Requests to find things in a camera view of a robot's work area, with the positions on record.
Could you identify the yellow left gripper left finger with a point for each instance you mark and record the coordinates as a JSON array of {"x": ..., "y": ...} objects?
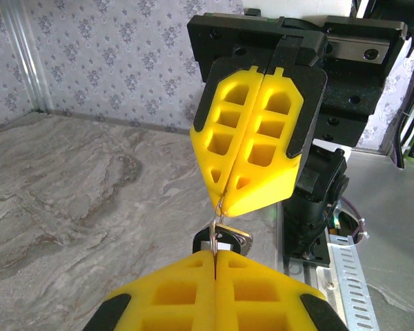
[{"x": 165, "y": 303}]

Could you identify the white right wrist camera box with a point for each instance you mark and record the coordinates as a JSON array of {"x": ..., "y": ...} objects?
[{"x": 296, "y": 5}]

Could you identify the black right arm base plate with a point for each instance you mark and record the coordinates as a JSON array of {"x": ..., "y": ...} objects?
[{"x": 307, "y": 241}]

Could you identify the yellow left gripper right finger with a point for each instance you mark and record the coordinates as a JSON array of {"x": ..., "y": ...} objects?
[{"x": 262, "y": 303}]

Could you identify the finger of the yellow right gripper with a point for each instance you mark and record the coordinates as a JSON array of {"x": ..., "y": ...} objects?
[
  {"x": 290, "y": 103},
  {"x": 207, "y": 165}
]

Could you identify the grey metal plate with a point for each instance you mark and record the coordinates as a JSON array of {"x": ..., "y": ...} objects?
[{"x": 393, "y": 241}]

